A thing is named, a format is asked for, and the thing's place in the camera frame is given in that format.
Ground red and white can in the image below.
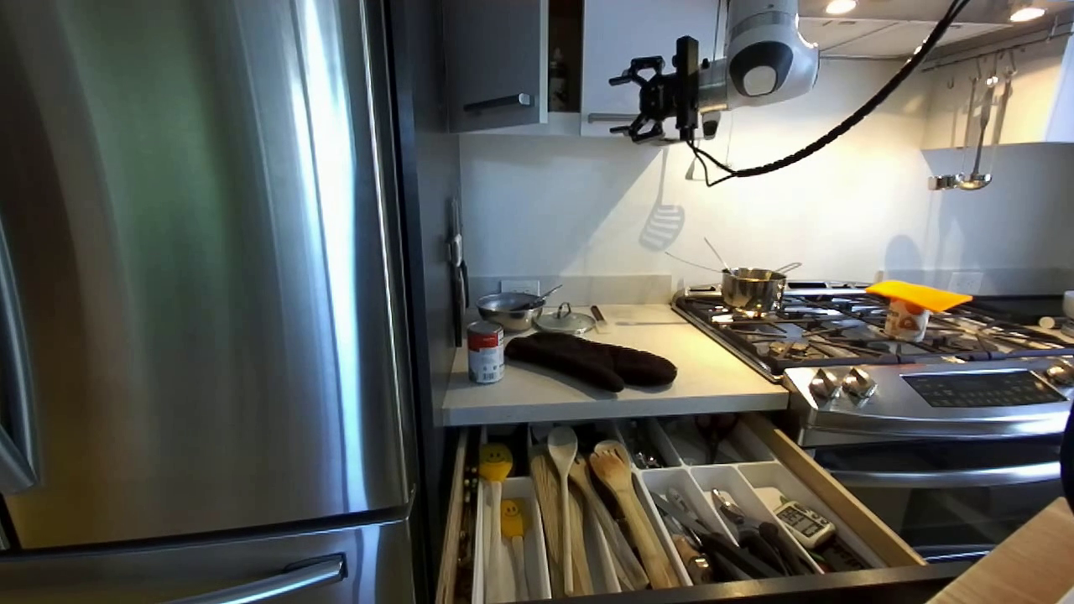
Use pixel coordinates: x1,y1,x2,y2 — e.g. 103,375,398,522
467,320,507,386

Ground stainless steel stove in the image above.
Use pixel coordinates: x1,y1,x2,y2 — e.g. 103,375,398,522
671,279,1074,565

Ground large yellow smiley spatula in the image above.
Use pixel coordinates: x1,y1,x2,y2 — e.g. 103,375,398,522
477,442,515,603

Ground refrigerator drawer handle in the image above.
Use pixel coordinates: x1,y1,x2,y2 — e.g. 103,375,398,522
159,553,350,604

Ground grey door handle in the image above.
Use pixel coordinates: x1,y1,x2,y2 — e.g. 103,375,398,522
462,92,535,115

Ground white cabinet door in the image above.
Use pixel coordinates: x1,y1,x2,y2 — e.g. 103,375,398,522
581,0,727,139

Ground steel saucepan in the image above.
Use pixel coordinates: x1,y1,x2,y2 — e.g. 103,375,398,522
720,262,804,316

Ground white digital thermometer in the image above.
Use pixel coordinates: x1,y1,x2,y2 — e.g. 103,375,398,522
770,497,838,551

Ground small yellow smiley spatula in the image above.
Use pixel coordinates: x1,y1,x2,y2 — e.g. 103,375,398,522
499,498,531,601

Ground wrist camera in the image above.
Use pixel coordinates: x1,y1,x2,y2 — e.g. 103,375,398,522
675,35,701,141

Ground oven door handle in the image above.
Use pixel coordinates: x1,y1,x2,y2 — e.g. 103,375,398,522
826,461,1064,491

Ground stainless steel refrigerator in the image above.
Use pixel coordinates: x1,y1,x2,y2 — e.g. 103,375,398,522
0,0,419,604

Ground glass pot lid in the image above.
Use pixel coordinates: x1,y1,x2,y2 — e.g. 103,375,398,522
533,302,597,337

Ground oven door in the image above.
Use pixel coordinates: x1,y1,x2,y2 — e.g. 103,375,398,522
801,432,1074,548

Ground white drawer organizer tray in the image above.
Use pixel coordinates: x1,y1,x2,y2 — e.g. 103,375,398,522
472,418,889,603

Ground light wooden board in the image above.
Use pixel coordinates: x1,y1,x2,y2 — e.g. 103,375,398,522
926,497,1074,604

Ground pale wooden spoon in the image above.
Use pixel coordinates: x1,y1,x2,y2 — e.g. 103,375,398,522
546,425,581,598

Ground hanging steel ladle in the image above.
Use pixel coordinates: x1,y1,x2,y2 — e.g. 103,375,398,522
956,74,994,192

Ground wall cabinet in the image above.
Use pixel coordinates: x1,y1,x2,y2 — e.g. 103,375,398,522
442,0,727,140

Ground heap of wooden utensils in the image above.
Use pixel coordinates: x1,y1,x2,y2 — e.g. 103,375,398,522
529,440,682,598

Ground dark brown oven mitt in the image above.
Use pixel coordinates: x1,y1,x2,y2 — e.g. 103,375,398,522
504,332,679,393

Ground hanging black scissors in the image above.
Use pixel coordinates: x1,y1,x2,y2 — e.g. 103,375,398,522
446,196,472,346

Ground utensil rail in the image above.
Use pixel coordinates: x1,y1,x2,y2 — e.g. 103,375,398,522
921,32,1054,75

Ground steel bowl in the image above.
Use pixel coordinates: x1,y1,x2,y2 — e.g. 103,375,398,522
476,291,547,333

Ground heap of black handled utensils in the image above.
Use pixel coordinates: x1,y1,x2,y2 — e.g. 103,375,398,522
653,485,816,586

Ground white printed cup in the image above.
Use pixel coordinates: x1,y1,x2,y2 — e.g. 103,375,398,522
884,299,931,343

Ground grey cabinet door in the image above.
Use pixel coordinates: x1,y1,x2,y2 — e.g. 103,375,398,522
442,0,550,134

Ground wooden kitchen drawer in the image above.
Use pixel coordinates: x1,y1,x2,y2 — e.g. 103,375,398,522
435,410,930,604

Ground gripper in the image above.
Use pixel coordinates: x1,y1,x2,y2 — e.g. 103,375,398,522
608,55,679,144

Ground range hood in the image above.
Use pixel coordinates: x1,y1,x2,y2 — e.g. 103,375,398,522
795,0,1074,61

